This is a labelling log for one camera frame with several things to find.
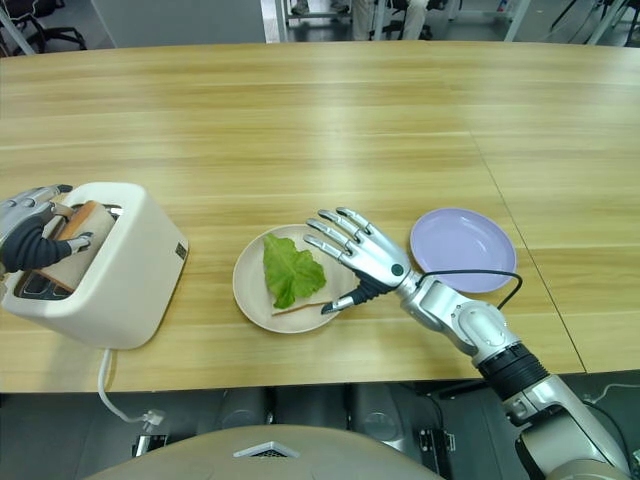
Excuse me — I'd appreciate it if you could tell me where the person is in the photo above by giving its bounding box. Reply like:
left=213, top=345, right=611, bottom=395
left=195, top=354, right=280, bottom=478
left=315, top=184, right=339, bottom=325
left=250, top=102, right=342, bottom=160
left=351, top=0, right=450, bottom=42

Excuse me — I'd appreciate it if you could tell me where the black office chair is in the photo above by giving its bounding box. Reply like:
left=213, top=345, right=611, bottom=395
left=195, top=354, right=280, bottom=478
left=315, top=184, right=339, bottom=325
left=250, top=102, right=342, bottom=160
left=0, top=0, right=89, bottom=57

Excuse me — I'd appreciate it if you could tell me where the robot body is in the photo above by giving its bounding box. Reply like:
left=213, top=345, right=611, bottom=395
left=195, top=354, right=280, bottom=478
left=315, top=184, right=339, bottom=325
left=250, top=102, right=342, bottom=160
left=84, top=423, right=444, bottom=480

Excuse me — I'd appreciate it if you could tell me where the black cable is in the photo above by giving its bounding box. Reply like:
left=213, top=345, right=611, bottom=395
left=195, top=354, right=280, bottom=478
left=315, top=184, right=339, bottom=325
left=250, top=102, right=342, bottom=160
left=418, top=269, right=524, bottom=312

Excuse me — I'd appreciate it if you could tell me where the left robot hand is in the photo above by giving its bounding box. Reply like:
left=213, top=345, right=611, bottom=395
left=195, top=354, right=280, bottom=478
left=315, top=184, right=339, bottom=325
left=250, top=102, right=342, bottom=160
left=0, top=183, right=95, bottom=274

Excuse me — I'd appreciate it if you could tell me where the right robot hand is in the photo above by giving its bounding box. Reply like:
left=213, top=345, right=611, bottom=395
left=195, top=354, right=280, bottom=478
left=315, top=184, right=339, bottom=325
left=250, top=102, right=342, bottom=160
left=302, top=206, right=413, bottom=316

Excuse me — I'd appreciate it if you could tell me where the beige plate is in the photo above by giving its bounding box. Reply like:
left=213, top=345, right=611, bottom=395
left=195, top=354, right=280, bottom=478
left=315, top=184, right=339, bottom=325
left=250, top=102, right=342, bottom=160
left=232, top=224, right=364, bottom=334

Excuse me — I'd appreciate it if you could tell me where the white cord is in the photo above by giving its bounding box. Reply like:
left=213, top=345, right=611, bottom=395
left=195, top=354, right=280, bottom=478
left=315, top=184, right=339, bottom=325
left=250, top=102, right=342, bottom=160
left=96, top=347, right=167, bottom=431

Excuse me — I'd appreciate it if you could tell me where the green lettuce leaf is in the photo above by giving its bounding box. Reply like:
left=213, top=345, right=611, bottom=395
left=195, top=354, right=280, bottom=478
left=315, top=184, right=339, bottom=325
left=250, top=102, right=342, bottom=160
left=262, top=233, right=328, bottom=310

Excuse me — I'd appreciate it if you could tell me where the purple plate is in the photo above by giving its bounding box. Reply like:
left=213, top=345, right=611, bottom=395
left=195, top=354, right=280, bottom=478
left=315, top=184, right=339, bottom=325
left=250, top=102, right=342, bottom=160
left=409, top=208, right=518, bottom=295

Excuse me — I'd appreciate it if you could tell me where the bread slice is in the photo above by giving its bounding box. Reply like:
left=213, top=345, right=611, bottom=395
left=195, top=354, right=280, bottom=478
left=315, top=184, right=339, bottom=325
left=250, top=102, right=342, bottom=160
left=32, top=200, right=117, bottom=293
left=270, top=288, right=359, bottom=318

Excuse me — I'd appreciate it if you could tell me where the cream toaster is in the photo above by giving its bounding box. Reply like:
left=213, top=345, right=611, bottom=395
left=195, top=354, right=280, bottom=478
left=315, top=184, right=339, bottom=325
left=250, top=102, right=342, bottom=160
left=1, top=181, right=191, bottom=351

